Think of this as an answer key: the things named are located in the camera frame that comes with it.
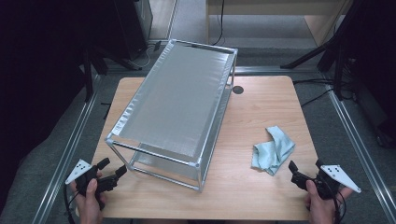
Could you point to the person's left hand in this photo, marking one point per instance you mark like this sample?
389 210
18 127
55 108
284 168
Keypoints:
90 208

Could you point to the light wooden desk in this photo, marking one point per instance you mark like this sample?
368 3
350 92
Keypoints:
323 25

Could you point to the dark curtain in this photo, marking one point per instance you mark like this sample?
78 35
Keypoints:
379 46
37 62

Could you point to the person's right hand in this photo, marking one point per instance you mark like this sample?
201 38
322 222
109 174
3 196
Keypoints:
320 211

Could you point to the silver two-tier shelf rack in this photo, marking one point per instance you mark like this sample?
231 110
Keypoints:
177 99

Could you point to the small black floor tape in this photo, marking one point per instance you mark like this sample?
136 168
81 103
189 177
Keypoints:
157 45

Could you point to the light blue cloth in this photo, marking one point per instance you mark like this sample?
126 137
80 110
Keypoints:
275 149

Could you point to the black metal stand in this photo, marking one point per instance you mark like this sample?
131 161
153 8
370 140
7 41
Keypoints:
88 77

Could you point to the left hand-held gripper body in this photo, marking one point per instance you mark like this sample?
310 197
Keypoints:
81 169

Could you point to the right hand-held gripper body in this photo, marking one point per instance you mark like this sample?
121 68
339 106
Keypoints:
337 175

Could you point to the black tripod stand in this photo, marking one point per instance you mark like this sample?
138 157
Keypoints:
311 54

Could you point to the aluminium floor rail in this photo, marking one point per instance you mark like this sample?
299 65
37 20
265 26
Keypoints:
351 130
67 158

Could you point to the black computer tower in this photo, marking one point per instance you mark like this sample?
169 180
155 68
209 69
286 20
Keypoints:
134 28

